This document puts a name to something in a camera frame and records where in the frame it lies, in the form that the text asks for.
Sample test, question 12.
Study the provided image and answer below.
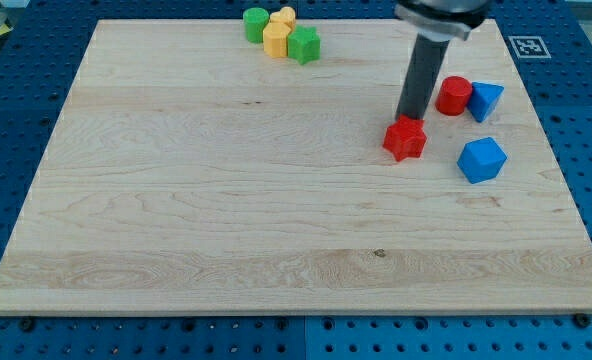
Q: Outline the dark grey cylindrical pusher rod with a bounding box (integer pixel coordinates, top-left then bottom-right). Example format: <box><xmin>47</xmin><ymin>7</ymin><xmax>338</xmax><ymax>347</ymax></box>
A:
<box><xmin>395</xmin><ymin>33</ymin><xmax>449</xmax><ymax>120</ymax></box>

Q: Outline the red star block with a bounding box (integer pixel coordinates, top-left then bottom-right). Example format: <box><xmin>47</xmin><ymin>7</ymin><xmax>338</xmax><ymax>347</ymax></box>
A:
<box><xmin>382</xmin><ymin>115</ymin><xmax>427</xmax><ymax>162</ymax></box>

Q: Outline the blue cube block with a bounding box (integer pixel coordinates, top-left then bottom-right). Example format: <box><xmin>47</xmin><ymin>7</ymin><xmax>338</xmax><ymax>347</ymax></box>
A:
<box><xmin>457</xmin><ymin>137</ymin><xmax>507</xmax><ymax>184</ymax></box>

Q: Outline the green star block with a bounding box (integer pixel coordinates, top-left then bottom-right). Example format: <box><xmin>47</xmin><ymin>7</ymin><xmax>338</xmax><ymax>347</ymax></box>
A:
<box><xmin>287</xmin><ymin>25</ymin><xmax>321</xmax><ymax>65</ymax></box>

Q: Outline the red cylinder block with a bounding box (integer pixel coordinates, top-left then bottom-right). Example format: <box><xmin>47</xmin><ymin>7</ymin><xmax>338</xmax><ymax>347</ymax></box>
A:
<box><xmin>435</xmin><ymin>76</ymin><xmax>473</xmax><ymax>116</ymax></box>

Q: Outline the blue triangular prism block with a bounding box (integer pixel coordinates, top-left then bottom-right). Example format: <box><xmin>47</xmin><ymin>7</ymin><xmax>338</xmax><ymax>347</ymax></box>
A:
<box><xmin>467</xmin><ymin>82</ymin><xmax>505</xmax><ymax>123</ymax></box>

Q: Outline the white fiducial marker tag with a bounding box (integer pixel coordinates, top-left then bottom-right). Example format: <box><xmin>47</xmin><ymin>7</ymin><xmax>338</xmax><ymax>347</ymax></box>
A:
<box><xmin>508</xmin><ymin>35</ymin><xmax>551</xmax><ymax>59</ymax></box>

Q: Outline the yellow heart block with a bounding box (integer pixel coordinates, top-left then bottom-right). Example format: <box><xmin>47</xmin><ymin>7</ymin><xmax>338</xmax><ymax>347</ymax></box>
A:
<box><xmin>270</xmin><ymin>6</ymin><xmax>296</xmax><ymax>29</ymax></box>

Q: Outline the yellow hexagon block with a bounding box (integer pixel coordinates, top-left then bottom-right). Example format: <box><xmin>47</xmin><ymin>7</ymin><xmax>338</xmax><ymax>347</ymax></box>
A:
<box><xmin>262</xmin><ymin>22</ymin><xmax>291</xmax><ymax>58</ymax></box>

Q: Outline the green cylinder block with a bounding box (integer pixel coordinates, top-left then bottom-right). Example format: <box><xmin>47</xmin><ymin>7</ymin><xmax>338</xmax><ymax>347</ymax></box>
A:
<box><xmin>242</xmin><ymin>7</ymin><xmax>269</xmax><ymax>44</ymax></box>

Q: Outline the wooden board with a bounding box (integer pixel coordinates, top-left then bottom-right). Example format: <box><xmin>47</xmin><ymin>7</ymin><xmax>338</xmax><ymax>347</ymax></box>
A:
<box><xmin>0</xmin><ymin>20</ymin><xmax>592</xmax><ymax>317</ymax></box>

